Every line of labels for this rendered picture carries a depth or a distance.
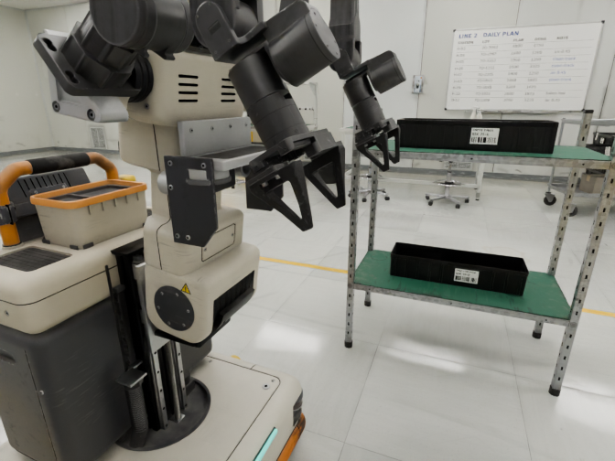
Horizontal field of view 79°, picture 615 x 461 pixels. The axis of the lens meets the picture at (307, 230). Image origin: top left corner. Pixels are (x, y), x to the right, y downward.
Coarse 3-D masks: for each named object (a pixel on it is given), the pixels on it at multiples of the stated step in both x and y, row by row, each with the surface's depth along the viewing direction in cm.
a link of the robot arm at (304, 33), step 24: (216, 24) 41; (264, 24) 40; (288, 24) 40; (312, 24) 38; (216, 48) 42; (240, 48) 42; (288, 48) 40; (312, 48) 39; (336, 48) 42; (288, 72) 41; (312, 72) 41
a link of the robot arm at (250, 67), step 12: (264, 48) 42; (252, 60) 42; (264, 60) 43; (240, 72) 43; (252, 72) 42; (264, 72) 42; (276, 72) 43; (240, 84) 43; (252, 84) 42; (264, 84) 42; (276, 84) 43; (240, 96) 44; (252, 96) 43; (264, 96) 42; (252, 108) 44
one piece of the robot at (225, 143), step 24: (216, 120) 72; (240, 120) 79; (192, 144) 67; (216, 144) 73; (240, 144) 80; (168, 168) 65; (192, 168) 63; (216, 168) 62; (240, 168) 84; (168, 192) 67; (192, 192) 65; (192, 216) 66; (216, 216) 64; (192, 240) 68
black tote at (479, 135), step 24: (408, 120) 153; (432, 120) 150; (456, 120) 161; (480, 120) 158; (504, 120) 154; (528, 120) 151; (408, 144) 156; (432, 144) 152; (456, 144) 149; (480, 144) 145; (504, 144) 142; (528, 144) 139; (552, 144) 136
